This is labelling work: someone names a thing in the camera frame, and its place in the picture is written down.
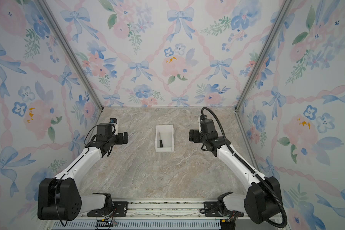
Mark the aluminium corner post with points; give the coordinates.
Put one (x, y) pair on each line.
(274, 32)
(50, 18)

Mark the right aluminium corner post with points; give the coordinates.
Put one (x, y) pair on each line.
(274, 32)

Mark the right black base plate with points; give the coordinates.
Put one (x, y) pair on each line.
(212, 209)

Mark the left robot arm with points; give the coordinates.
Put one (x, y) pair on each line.
(59, 197)

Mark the black handled screwdriver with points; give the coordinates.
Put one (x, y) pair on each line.
(160, 140)

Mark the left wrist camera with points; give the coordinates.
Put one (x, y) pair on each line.
(113, 121)

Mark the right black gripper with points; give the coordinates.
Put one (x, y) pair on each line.
(196, 133)

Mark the white plastic bin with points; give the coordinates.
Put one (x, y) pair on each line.
(167, 135)

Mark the aluminium mounting rail frame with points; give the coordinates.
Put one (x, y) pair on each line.
(161, 214)

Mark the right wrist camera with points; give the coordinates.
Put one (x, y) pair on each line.
(203, 118)

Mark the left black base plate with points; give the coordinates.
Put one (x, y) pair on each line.
(115, 209)

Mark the left aluminium corner post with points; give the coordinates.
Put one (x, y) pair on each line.
(50, 18)

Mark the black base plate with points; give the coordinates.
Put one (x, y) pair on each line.
(212, 209)
(115, 209)

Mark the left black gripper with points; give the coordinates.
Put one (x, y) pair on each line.
(121, 140)

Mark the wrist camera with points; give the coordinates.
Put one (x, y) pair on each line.
(203, 118)
(113, 121)

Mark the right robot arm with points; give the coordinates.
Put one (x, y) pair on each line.
(262, 201)

